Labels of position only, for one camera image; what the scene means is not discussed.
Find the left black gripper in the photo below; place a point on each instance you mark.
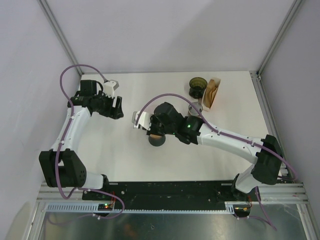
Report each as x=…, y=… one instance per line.
x=112, y=112

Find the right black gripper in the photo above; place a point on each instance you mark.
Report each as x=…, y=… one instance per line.
x=153, y=118

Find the red-rimmed glass carafe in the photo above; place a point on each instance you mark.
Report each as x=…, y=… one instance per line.
x=156, y=140

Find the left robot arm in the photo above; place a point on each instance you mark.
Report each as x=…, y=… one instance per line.
x=61, y=165

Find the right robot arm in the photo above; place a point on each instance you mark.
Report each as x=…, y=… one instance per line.
x=264, y=155

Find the dark green glass dripper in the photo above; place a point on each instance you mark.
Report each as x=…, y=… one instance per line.
x=197, y=86

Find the coffee filter box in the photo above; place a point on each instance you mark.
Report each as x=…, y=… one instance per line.
x=210, y=93

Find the grey glass carafe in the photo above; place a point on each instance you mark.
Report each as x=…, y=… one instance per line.
x=194, y=109

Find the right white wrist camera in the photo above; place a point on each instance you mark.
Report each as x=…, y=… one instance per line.
x=142, y=120

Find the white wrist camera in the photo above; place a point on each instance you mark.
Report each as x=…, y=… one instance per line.
x=142, y=120
x=109, y=88

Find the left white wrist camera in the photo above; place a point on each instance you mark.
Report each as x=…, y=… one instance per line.
x=109, y=88

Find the grey slotted cable duct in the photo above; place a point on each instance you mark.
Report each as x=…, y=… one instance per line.
x=67, y=207

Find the aluminium frame rail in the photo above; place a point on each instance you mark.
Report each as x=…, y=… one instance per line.
x=219, y=191

